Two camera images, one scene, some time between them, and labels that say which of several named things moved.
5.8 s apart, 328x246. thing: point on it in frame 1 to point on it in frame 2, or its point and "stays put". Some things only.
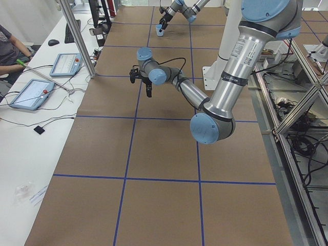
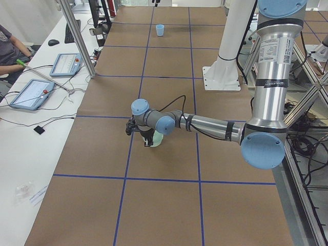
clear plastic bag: [22, 192] stays put
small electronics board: [97, 53] stays put
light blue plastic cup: [158, 27] stays put
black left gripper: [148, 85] to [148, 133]
